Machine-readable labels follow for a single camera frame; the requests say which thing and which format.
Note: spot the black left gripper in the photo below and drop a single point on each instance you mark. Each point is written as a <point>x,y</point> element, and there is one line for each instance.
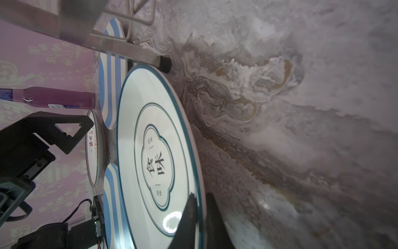
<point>23,153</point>

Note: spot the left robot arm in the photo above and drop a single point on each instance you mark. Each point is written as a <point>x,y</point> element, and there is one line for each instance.
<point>14,191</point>

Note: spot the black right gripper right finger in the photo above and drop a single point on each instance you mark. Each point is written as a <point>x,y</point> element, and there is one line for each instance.
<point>218,237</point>

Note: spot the chrome wire dish rack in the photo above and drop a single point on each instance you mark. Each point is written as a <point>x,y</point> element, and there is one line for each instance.
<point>75,22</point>

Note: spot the blue cream striped plate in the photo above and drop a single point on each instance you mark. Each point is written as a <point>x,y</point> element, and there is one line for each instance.
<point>111,75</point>
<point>116,223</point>

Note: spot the white plate green quatrefoil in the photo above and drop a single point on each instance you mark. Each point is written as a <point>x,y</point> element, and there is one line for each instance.
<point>159,165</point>

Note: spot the blue cream striped plate rear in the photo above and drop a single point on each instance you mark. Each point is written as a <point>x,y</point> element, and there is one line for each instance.
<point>111,75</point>

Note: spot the orange sunburst plate left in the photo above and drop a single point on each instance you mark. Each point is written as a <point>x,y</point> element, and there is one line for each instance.
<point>95,149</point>

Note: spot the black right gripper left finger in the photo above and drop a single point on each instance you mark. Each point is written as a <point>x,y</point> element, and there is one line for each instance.
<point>184,237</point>

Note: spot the purple bottle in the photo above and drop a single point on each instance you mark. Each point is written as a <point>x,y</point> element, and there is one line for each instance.
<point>42,97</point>

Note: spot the blue cream striped plate front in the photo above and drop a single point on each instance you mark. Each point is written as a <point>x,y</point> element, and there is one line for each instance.
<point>116,223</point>

